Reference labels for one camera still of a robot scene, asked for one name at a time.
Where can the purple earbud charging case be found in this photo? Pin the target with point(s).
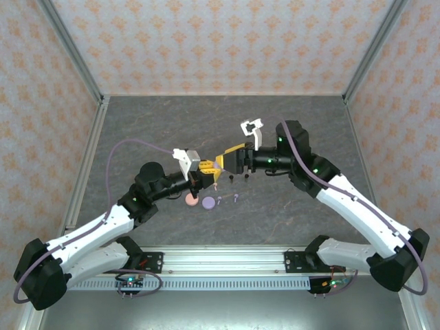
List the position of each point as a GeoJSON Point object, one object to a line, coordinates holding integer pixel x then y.
{"type": "Point", "coordinates": [217, 165]}
{"type": "Point", "coordinates": [208, 203]}

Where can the pink earbud charging case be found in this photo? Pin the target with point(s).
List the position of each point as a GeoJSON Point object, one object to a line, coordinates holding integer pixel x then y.
{"type": "Point", "coordinates": [189, 201]}

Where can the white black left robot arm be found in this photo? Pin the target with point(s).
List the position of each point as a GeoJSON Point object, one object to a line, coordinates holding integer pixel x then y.
{"type": "Point", "coordinates": [86, 233]}

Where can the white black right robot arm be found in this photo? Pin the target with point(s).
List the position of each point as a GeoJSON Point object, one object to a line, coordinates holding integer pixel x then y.
{"type": "Point", "coordinates": [361, 213]}

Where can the grey metal shelf panel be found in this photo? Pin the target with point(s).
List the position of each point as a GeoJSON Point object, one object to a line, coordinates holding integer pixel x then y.
{"type": "Point", "coordinates": [223, 309]}

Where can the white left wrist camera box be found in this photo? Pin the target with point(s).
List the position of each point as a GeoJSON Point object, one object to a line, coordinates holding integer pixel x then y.
{"type": "Point", "coordinates": [187, 159]}

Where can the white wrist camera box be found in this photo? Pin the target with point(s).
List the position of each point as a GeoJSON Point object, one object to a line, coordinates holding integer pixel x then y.
{"type": "Point", "coordinates": [256, 134]}
{"type": "Point", "coordinates": [187, 159]}

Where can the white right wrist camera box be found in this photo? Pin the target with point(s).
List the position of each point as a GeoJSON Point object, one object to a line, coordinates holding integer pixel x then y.
{"type": "Point", "coordinates": [256, 134]}

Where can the aluminium side rail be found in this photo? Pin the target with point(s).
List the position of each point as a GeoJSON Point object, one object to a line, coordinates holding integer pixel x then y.
{"type": "Point", "coordinates": [93, 144]}
{"type": "Point", "coordinates": [357, 144]}

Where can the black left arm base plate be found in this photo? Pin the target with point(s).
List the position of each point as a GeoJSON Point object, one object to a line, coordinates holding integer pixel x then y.
{"type": "Point", "coordinates": [154, 261]}

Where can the aluminium mounting rail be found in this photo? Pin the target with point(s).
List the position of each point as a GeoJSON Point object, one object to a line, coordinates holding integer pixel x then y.
{"type": "Point", "coordinates": [223, 261]}

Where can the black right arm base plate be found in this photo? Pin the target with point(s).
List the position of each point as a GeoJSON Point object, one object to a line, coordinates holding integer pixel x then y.
{"type": "Point", "coordinates": [292, 261]}

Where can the aluminium corner post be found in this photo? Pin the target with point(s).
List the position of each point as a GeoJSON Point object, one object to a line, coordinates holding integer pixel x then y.
{"type": "Point", "coordinates": [68, 48]}
{"type": "Point", "coordinates": [374, 48]}

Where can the aluminium frame leg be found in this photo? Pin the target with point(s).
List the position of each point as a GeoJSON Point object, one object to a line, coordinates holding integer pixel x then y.
{"type": "Point", "coordinates": [29, 321]}
{"type": "Point", "coordinates": [412, 313]}

